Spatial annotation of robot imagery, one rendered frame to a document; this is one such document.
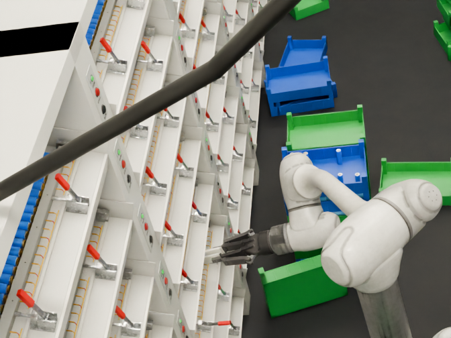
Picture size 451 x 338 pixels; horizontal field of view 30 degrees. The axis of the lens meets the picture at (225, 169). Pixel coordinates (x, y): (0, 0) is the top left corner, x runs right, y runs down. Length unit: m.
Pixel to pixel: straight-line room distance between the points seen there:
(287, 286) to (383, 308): 1.05
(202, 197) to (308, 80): 1.52
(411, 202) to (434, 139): 1.84
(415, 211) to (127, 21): 0.81
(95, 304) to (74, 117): 0.37
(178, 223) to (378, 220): 0.64
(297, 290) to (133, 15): 1.39
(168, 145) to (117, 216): 0.50
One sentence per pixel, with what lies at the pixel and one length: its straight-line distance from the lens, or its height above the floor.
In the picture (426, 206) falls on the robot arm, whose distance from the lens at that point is 1.97.
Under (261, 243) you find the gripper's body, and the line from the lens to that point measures 2.55.
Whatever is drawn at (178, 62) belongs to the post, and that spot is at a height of 1.17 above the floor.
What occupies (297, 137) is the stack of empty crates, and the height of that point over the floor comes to 0.32.
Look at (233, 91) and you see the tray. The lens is 3.34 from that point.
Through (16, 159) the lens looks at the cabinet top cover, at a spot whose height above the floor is 1.71.
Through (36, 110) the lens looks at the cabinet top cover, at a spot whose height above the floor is 1.71.
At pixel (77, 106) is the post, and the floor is 1.58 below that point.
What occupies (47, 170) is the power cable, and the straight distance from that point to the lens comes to 1.17.
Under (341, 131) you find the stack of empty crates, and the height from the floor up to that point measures 0.32.
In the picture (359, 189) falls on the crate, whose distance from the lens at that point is 2.98.
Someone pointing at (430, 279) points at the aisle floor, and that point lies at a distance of 3.24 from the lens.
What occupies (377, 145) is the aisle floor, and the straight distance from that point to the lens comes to 3.77.
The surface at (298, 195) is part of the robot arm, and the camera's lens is 2.48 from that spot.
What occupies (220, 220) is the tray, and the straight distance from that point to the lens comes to 2.82.
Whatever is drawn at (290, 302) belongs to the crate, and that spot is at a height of 0.06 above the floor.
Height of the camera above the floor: 2.50
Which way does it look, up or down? 41 degrees down
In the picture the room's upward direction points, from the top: 14 degrees counter-clockwise
